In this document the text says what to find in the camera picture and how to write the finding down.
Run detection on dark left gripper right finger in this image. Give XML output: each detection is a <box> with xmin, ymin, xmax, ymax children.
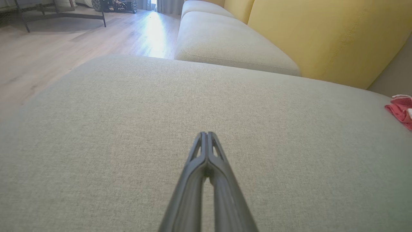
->
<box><xmin>208</xmin><ymin>131</ymin><xmax>260</xmax><ymax>232</ymax></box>

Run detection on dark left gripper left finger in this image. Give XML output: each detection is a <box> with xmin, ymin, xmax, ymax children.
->
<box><xmin>158</xmin><ymin>131</ymin><xmax>208</xmax><ymax>232</ymax></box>

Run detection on red shorts with white stripe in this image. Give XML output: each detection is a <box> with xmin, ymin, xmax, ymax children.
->
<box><xmin>384</xmin><ymin>94</ymin><xmax>412</xmax><ymax>131</ymax></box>

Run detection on large grey sofa seat cushion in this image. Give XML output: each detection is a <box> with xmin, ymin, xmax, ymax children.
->
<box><xmin>0</xmin><ymin>54</ymin><xmax>412</xmax><ymax>232</ymax></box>

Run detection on grey curtain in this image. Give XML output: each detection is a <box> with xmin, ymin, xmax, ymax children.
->
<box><xmin>157</xmin><ymin>0</ymin><xmax>185</xmax><ymax>15</ymax></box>

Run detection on yellow sofa back cushion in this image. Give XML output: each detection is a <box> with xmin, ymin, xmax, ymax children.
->
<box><xmin>223</xmin><ymin>0</ymin><xmax>255</xmax><ymax>25</ymax></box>
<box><xmin>247</xmin><ymin>0</ymin><xmax>412</xmax><ymax>90</ymax></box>

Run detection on dark wheeled machine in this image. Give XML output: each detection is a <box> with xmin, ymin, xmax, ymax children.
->
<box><xmin>91</xmin><ymin>0</ymin><xmax>138</xmax><ymax>14</ymax></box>

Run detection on grey sofa back cushion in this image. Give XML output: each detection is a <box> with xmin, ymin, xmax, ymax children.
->
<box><xmin>367</xmin><ymin>40</ymin><xmax>412</xmax><ymax>98</ymax></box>

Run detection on black frame table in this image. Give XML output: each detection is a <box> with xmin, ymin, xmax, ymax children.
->
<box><xmin>14</xmin><ymin>0</ymin><xmax>107</xmax><ymax>33</ymax></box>

